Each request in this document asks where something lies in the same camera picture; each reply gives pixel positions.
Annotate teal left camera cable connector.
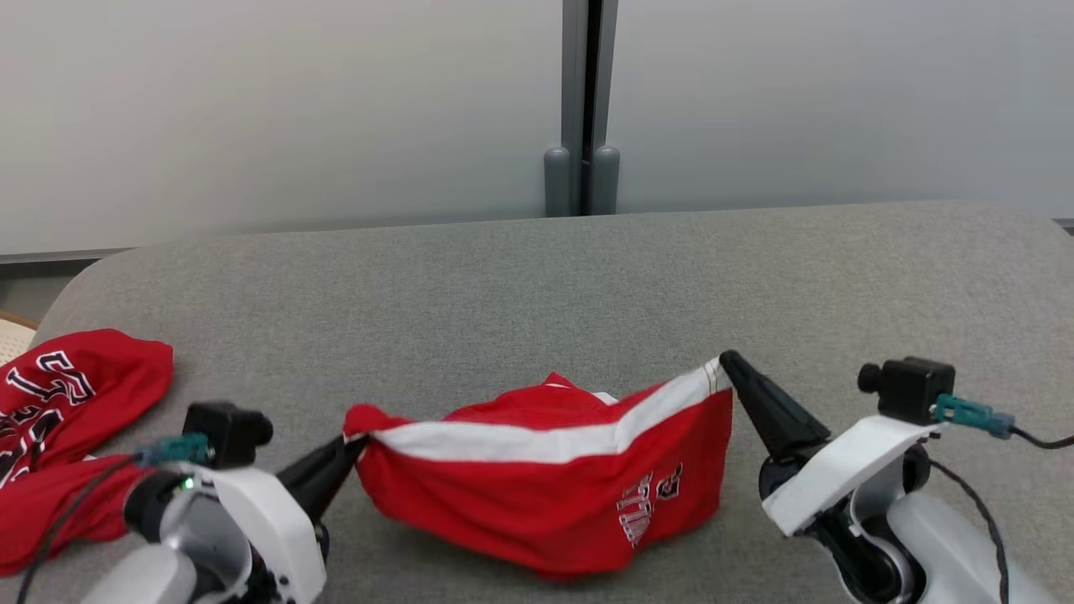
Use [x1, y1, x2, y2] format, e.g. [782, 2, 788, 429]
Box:
[134, 434, 211, 467]

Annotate black left camera cable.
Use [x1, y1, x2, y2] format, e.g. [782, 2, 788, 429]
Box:
[17, 453, 148, 604]

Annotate teal right camera cable connector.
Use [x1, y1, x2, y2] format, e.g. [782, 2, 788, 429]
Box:
[933, 394, 1016, 440]

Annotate grey cylindrical post bumper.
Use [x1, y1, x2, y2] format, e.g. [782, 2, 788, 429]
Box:
[544, 147, 573, 218]
[592, 145, 622, 216]

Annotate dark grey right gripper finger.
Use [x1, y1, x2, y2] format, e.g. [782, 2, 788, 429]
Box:
[719, 351, 832, 462]

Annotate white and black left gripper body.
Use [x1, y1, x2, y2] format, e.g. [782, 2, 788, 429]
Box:
[168, 464, 330, 604]

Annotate white perforated laundry basket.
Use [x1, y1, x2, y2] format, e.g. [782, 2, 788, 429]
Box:
[0, 312, 39, 367]

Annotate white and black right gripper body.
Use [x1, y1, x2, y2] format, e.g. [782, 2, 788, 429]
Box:
[759, 415, 942, 538]

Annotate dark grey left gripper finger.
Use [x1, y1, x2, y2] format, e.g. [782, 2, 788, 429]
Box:
[277, 435, 370, 521]

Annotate black camera cable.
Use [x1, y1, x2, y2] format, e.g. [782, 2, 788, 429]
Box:
[17, 453, 148, 604]
[1007, 426, 1074, 450]

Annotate black right camera cable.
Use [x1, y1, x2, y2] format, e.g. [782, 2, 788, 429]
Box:
[1007, 426, 1074, 450]

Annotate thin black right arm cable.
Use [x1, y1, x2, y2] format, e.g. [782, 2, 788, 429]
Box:
[927, 457, 1009, 604]

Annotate red jersey with number 23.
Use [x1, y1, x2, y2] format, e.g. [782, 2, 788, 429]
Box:
[0, 329, 175, 576]

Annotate grey metal partition post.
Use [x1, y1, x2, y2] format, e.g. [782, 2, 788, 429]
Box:
[560, 0, 620, 217]

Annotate teal camera cable connector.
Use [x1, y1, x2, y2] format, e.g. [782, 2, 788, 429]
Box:
[933, 394, 1016, 440]
[134, 434, 211, 467]

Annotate red shorts with white band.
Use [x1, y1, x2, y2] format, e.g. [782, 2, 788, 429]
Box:
[342, 359, 735, 581]

